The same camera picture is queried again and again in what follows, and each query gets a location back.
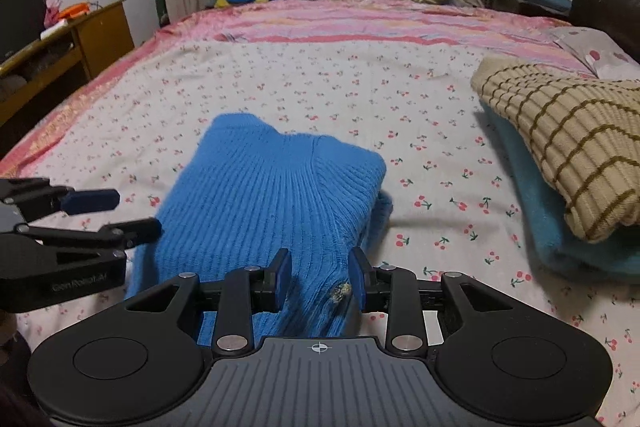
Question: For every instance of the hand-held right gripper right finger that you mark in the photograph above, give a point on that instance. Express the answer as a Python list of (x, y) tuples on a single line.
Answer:
[(356, 279)]

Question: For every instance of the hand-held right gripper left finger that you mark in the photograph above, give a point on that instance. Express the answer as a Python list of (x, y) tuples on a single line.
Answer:
[(283, 279)]

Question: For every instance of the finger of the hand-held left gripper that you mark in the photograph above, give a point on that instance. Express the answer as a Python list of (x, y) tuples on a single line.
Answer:
[(92, 201), (130, 233)]

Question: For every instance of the blue knit sweater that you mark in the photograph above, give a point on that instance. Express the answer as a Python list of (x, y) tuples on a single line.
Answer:
[(260, 197)]

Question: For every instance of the wooden desk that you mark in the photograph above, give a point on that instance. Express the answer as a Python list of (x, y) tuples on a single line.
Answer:
[(105, 32)]

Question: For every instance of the orange object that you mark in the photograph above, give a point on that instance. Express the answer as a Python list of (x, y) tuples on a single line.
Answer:
[(75, 12)]

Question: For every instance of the cherry print bed sheet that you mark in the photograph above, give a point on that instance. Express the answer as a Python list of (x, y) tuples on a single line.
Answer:
[(325, 87)]

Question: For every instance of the teal folded garment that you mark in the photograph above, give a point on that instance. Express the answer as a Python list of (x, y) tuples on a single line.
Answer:
[(555, 237)]

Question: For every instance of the pink striped blanket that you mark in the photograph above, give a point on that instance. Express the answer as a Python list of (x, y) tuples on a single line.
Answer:
[(350, 19)]

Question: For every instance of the beige striped folded sweater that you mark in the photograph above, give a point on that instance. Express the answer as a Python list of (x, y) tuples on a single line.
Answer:
[(575, 137)]

